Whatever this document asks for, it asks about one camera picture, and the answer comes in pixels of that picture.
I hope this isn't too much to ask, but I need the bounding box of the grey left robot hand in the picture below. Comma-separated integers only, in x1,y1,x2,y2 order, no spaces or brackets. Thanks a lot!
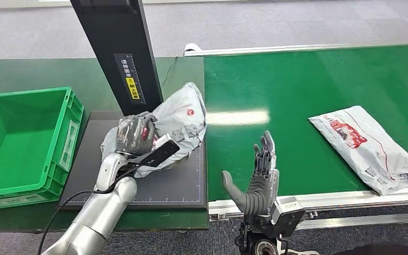
115,112,158,158

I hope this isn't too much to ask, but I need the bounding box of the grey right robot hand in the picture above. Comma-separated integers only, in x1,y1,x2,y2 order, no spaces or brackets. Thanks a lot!
220,130,281,216

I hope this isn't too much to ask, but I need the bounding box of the white poly mailer package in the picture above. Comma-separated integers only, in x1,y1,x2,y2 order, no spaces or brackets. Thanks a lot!
308,105,408,197
100,82,207,179

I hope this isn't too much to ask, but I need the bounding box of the black inbound scanner machine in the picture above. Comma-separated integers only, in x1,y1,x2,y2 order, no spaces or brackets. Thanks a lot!
58,0,209,212

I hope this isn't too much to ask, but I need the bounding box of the white conveyor roller end cap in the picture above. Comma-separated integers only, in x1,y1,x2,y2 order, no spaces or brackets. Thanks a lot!
184,42,202,57

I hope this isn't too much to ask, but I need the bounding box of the flat white poly mailer package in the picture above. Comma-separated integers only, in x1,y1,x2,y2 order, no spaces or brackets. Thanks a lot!
308,105,408,197

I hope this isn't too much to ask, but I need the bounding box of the green conveyor belt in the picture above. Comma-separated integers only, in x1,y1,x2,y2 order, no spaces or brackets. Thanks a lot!
203,44,408,202

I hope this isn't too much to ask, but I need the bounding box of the black yellow label sticker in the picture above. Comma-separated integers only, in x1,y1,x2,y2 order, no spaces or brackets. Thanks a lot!
114,53,147,105

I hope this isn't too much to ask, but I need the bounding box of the green plastic crate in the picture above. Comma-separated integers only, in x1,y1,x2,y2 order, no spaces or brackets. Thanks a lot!
0,87,84,212

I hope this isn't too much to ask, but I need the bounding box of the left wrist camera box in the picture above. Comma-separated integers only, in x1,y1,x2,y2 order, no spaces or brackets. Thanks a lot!
133,133,181,169

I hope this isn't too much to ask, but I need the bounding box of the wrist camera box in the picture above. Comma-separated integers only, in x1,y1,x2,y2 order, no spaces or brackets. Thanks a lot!
267,196,306,238
133,133,181,169

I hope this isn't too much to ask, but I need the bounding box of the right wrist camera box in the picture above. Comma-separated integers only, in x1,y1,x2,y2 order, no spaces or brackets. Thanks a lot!
267,196,306,238

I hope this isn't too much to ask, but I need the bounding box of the metal conveyor bracket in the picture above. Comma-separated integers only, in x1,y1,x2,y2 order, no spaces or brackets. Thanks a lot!
295,210,319,230

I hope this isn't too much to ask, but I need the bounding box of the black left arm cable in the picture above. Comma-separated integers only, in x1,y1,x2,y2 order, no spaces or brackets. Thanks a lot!
37,165,141,255

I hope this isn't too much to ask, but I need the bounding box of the aluminium conveyor frame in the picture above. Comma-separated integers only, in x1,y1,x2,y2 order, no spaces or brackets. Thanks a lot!
183,39,408,233

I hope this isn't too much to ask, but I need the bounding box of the white cable loop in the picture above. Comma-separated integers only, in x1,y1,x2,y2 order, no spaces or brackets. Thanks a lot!
285,249,320,255

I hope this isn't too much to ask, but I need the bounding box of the thin black table cable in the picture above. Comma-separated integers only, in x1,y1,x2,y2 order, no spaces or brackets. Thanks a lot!
161,56,179,89

